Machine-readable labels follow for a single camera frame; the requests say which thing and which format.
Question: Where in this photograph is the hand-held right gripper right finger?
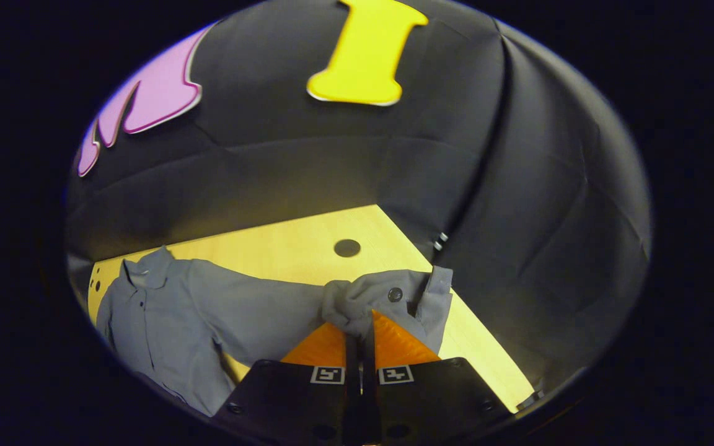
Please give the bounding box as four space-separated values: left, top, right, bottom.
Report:
361 310 513 445

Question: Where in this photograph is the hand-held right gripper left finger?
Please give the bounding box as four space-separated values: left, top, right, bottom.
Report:
211 321 362 446

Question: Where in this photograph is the grey button-up shirt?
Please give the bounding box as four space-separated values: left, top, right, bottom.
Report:
95 246 454 417

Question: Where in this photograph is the black backdrop cloth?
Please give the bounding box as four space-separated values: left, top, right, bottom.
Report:
66 0 652 397

